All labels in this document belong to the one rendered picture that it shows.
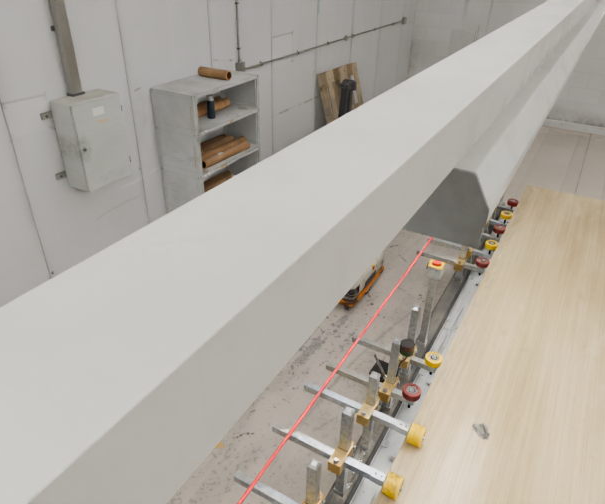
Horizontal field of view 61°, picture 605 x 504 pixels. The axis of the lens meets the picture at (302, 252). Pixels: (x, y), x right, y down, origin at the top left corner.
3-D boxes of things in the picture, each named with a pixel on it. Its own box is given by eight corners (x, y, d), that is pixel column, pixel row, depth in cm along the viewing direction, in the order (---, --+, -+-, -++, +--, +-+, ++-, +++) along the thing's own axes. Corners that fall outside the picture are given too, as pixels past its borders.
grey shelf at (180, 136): (171, 254, 483) (149, 87, 403) (228, 217, 551) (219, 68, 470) (208, 268, 465) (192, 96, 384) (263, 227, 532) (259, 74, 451)
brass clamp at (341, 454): (325, 469, 186) (326, 460, 184) (341, 442, 196) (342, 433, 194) (340, 477, 184) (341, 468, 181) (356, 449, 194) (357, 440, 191)
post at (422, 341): (416, 344, 278) (428, 276, 254) (419, 339, 281) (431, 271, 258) (424, 347, 276) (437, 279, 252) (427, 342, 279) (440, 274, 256)
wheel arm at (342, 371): (325, 371, 242) (325, 364, 240) (328, 366, 245) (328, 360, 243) (412, 407, 224) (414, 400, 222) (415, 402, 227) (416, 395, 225)
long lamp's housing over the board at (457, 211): (371, 221, 57) (378, 153, 53) (575, 14, 236) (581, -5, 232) (479, 250, 52) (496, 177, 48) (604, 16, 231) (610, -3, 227)
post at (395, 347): (380, 417, 243) (392, 340, 218) (383, 412, 246) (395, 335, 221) (387, 420, 242) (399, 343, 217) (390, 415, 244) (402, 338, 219)
